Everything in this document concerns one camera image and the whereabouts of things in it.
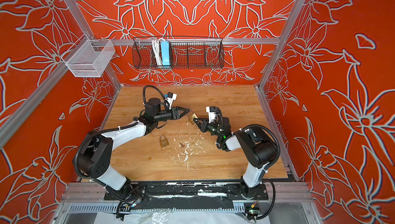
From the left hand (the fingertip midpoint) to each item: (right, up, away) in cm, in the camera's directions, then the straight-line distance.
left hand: (187, 110), depth 80 cm
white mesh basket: (-62, +32, +12) cm, 70 cm away
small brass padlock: (-15, -19, +8) cm, 25 cm away
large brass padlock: (+2, -5, +6) cm, 8 cm away
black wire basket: (-7, +37, +19) cm, 42 cm away
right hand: (+3, -6, +4) cm, 8 cm away
